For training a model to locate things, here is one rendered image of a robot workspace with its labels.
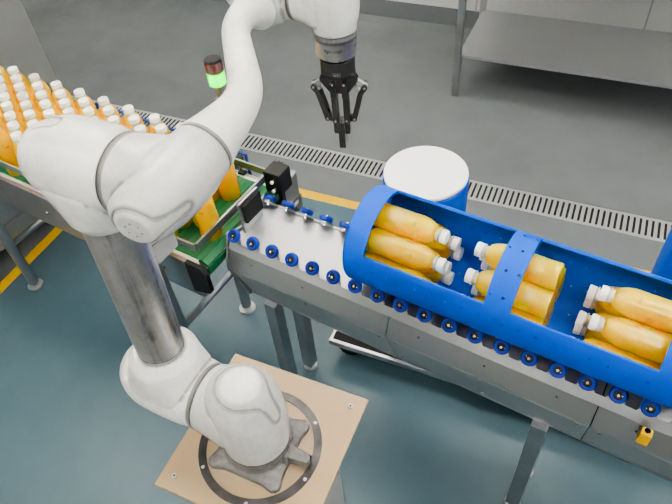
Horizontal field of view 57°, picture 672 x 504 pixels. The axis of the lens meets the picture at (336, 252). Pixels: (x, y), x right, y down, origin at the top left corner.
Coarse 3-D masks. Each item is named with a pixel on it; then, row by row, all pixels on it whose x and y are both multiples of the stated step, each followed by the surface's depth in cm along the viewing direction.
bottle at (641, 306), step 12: (612, 288) 148; (624, 288) 146; (636, 288) 146; (612, 300) 147; (624, 300) 144; (636, 300) 143; (648, 300) 143; (660, 300) 142; (624, 312) 145; (636, 312) 143; (648, 312) 142; (660, 312) 141; (648, 324) 144; (660, 324) 142
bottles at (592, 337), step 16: (368, 256) 171; (448, 256) 178; (416, 272) 166; (432, 272) 172; (448, 272) 171; (560, 288) 164; (592, 304) 161; (544, 320) 154; (576, 320) 156; (592, 336) 159; (624, 352) 145; (656, 368) 141
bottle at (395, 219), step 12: (384, 216) 169; (396, 216) 168; (408, 216) 167; (420, 216) 166; (384, 228) 171; (396, 228) 168; (408, 228) 166; (420, 228) 165; (432, 228) 164; (420, 240) 166; (432, 240) 166
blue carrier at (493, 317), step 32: (384, 192) 170; (352, 224) 166; (448, 224) 180; (480, 224) 172; (352, 256) 168; (512, 256) 151; (544, 256) 168; (576, 256) 161; (384, 288) 170; (416, 288) 161; (448, 288) 180; (512, 288) 149; (576, 288) 168; (640, 288) 158; (480, 320) 156; (512, 320) 150; (544, 352) 152; (576, 352) 145; (608, 352) 141; (640, 384) 141
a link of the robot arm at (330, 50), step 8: (320, 40) 126; (328, 40) 125; (336, 40) 125; (344, 40) 125; (352, 40) 126; (320, 48) 127; (328, 48) 126; (336, 48) 126; (344, 48) 126; (352, 48) 128; (320, 56) 129; (328, 56) 128; (336, 56) 127; (344, 56) 128; (352, 56) 129
